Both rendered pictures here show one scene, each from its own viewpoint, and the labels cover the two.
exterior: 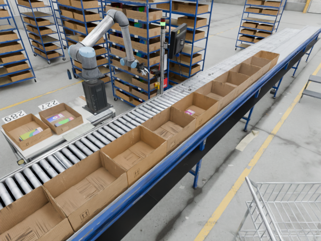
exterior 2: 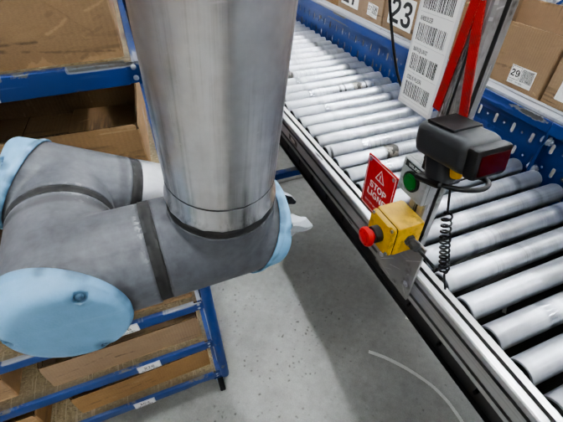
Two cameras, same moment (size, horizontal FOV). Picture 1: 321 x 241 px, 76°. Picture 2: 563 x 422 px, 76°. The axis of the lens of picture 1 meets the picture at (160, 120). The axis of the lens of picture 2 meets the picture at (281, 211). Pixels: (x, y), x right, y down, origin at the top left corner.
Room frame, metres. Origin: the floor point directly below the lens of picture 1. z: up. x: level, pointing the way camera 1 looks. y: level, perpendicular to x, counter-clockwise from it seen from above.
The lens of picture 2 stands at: (2.41, 0.57, 1.33)
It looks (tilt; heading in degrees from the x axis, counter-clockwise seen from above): 42 degrees down; 298
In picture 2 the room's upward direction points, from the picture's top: straight up
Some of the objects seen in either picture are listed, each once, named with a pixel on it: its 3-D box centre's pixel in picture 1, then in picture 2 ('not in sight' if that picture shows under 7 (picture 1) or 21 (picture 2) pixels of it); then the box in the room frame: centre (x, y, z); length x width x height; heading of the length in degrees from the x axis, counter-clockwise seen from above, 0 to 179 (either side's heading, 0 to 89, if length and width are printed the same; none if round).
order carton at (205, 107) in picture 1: (194, 110); not in sight; (1.68, -0.33, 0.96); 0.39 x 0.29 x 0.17; 139
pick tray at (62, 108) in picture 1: (60, 117); not in sight; (1.74, 1.05, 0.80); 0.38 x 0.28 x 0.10; 49
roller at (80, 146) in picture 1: (91, 155); not in sight; (1.29, 0.61, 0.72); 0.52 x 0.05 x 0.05; 49
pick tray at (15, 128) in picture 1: (27, 130); not in sight; (1.52, 1.28, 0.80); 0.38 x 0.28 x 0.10; 52
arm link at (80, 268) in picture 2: (125, 61); (79, 267); (2.65, 0.48, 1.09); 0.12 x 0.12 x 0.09; 51
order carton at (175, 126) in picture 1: (168, 128); not in sight; (1.38, -0.07, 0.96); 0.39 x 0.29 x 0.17; 139
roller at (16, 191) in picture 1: (20, 198); not in sight; (0.84, 0.99, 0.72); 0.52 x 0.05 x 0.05; 49
